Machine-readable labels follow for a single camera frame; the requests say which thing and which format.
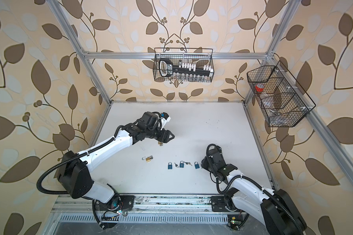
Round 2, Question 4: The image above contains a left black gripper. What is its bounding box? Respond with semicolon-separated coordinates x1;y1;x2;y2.
145;123;177;142

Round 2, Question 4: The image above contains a small brass padlock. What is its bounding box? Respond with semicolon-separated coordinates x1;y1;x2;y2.
142;156;153;162

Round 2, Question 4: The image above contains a blue padlock with key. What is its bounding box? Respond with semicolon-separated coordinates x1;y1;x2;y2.
179;161;192;168
168;162;179;170

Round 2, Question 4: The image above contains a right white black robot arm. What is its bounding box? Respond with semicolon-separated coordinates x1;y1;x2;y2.
201;144;308;235

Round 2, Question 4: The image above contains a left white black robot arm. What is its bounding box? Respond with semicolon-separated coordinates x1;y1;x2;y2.
36;112;175;230

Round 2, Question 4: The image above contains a black socket tool set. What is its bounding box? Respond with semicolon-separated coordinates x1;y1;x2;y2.
158;58;214;77

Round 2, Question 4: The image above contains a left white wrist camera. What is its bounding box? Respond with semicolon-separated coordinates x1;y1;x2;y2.
159;112;171;130

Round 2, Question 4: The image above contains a back black wire basket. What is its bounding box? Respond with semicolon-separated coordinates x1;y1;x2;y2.
153;47;215;83

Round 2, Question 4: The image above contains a black wire basket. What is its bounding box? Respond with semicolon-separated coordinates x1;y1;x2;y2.
247;61;316;127
153;47;215;83

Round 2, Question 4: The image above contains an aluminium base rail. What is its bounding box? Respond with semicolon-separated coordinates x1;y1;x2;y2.
51;194;250;225

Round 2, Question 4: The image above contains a right black wire basket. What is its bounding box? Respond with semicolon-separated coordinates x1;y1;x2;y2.
247;61;316;127

